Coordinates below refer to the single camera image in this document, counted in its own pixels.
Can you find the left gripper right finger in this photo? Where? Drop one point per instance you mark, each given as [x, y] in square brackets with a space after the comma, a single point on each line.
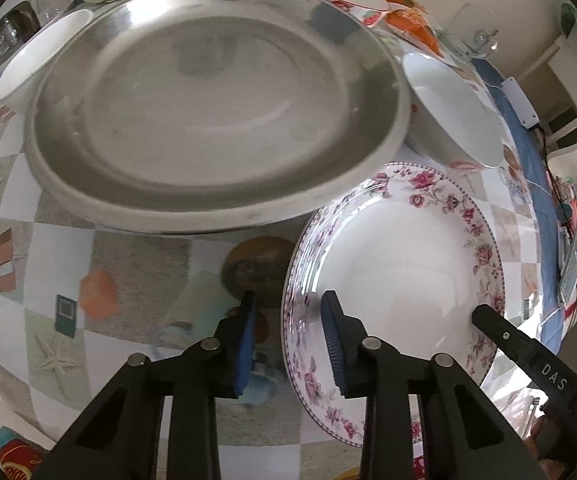
[464, 436]

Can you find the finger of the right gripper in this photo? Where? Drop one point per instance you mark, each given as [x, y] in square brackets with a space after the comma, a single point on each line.
[528, 353]

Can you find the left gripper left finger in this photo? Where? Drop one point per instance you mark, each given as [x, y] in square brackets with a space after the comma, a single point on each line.
[117, 435]

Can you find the pink floral round plate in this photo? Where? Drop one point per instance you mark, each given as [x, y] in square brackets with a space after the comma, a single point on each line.
[411, 255]

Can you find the small white round bowl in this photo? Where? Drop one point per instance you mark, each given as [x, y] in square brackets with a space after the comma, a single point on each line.
[449, 123]

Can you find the large stainless steel basin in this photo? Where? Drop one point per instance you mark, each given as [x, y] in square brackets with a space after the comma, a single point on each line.
[200, 116]

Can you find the white squarish bowl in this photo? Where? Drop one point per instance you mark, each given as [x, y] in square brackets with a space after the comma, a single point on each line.
[22, 74]

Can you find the red floral cushion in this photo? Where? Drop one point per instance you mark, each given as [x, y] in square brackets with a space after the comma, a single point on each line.
[19, 458]

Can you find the checkered blue tablecloth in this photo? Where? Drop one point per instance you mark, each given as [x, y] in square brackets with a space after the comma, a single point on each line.
[76, 299]

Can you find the white power strip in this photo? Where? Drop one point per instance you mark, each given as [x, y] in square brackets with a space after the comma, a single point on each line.
[520, 103]

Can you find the white shelf unit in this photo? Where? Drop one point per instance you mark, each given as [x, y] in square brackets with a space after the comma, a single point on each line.
[551, 81]

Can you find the clear glass mug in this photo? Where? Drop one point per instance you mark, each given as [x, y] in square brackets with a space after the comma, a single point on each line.
[472, 32]

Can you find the orange snack packet front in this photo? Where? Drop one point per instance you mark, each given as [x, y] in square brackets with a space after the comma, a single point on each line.
[410, 24]

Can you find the orange snack packet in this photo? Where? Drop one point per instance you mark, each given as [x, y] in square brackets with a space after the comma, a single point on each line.
[410, 24]
[409, 3]

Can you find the orange snack packet rear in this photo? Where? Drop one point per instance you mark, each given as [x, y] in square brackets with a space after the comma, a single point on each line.
[409, 3]

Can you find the glass teapot brown handle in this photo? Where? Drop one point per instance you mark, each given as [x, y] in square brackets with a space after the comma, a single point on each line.
[17, 26]

